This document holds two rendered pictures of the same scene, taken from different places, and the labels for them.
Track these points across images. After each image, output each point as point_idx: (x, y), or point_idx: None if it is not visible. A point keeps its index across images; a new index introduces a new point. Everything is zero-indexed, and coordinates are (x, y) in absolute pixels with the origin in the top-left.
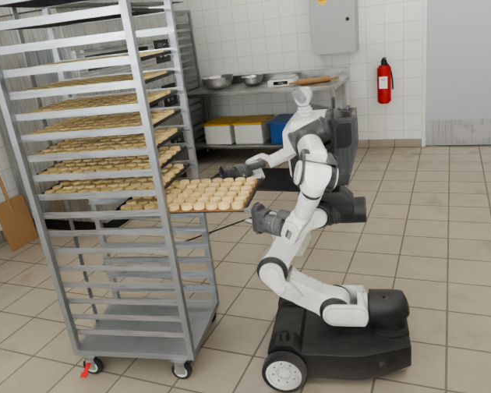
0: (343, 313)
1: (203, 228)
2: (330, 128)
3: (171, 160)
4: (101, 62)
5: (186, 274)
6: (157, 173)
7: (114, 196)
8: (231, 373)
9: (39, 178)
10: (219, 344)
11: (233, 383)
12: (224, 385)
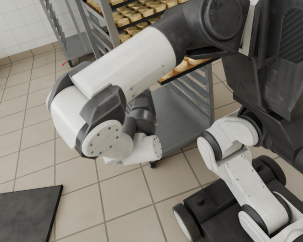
0: (252, 231)
1: (205, 66)
2: (209, 22)
3: None
4: None
5: (195, 96)
6: (103, 11)
7: (100, 19)
8: (175, 187)
9: None
10: (193, 158)
11: (168, 195)
12: (162, 191)
